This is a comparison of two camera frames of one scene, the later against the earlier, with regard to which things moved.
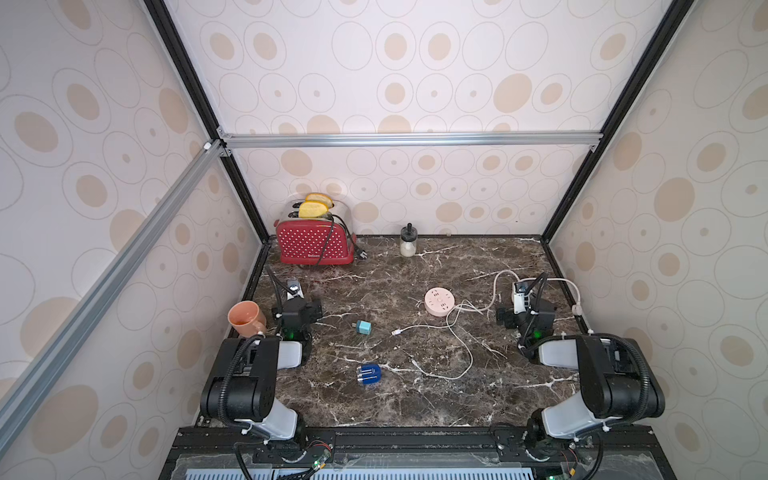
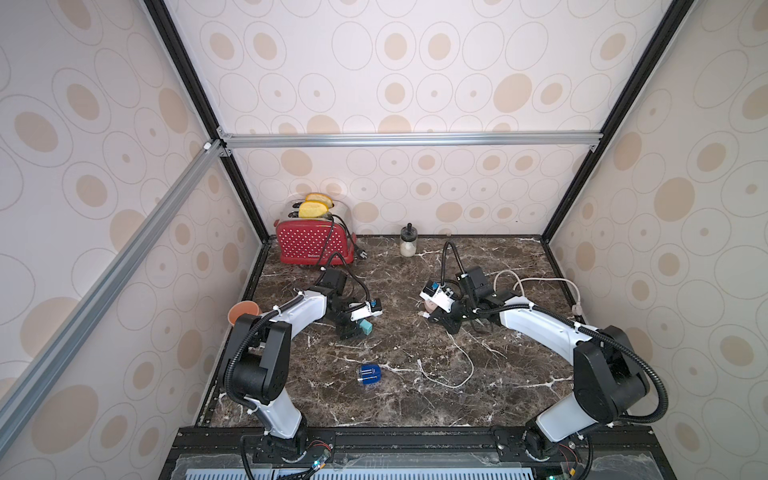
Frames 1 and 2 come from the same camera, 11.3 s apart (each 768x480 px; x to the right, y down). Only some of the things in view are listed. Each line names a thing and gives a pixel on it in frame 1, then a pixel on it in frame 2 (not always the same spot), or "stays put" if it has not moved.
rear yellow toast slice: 320,197 stays put
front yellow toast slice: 313,209 stays put
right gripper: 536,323 to 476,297
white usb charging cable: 398,332 to 443,384
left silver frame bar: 65,343 stays put
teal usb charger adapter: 363,327 stays put
